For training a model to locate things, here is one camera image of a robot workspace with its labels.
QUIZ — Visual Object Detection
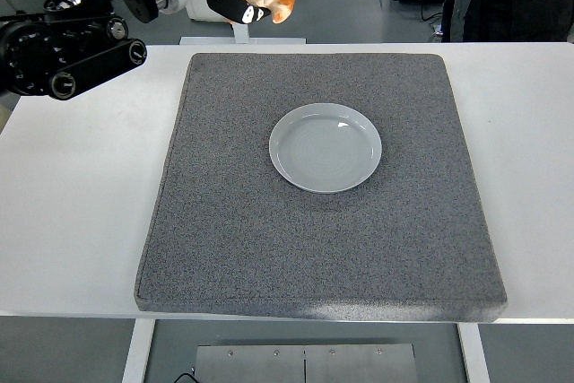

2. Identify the grey round plate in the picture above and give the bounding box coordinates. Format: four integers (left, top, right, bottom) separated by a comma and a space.
268, 102, 383, 195

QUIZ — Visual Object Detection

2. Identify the white table leg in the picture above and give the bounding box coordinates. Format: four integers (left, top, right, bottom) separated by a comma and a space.
121, 318, 157, 383
457, 323, 491, 383

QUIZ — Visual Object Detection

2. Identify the grey metal plate with screws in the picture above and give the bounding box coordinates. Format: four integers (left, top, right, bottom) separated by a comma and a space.
193, 343, 419, 383

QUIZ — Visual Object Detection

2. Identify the white cabinet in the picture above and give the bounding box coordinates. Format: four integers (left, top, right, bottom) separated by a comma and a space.
185, 0, 235, 23

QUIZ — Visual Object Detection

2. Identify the thin black floor cable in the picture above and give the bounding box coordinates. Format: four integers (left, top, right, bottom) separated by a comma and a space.
419, 0, 445, 23

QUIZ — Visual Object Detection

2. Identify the grey speckled mat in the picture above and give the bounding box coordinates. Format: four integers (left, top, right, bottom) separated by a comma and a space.
134, 52, 509, 324

